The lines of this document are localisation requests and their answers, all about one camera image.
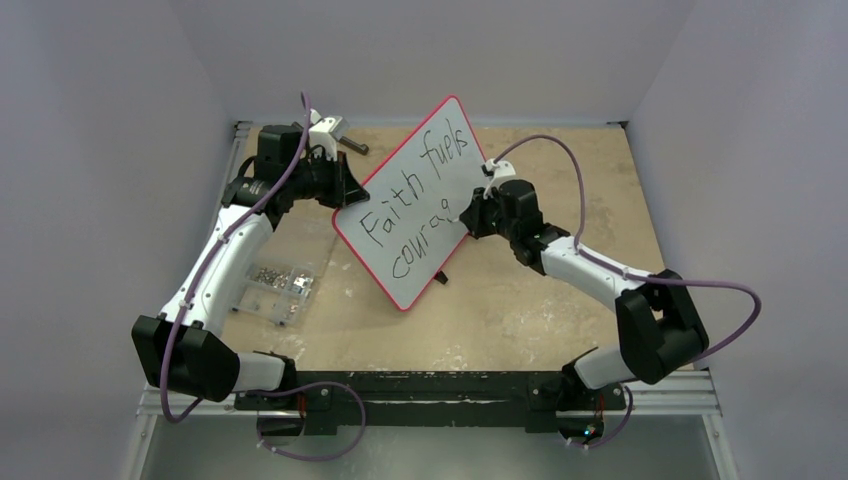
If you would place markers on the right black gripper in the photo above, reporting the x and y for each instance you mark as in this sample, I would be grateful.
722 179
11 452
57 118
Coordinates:
482 217

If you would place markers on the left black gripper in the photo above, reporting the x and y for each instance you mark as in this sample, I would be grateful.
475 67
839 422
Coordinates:
344 190

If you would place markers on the pink framed whiteboard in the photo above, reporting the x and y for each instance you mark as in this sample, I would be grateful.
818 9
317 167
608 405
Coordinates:
402 234

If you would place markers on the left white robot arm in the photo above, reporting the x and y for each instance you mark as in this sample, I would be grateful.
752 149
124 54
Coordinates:
180 348

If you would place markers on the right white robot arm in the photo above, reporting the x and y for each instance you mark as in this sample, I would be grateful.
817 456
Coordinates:
658 326

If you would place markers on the black metal clamp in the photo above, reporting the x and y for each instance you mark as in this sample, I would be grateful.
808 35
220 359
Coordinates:
361 149

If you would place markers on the clear plastic parts box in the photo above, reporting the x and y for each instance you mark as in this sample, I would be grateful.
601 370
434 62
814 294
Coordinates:
279 283

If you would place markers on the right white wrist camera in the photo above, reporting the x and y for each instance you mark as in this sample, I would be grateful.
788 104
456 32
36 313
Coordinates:
497 173

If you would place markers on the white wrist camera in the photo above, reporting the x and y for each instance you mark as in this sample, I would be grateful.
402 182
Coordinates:
325 133
497 173

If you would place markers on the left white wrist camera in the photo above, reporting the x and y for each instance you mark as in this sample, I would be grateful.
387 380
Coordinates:
325 133

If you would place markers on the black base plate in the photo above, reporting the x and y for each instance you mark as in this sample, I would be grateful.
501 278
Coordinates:
534 401

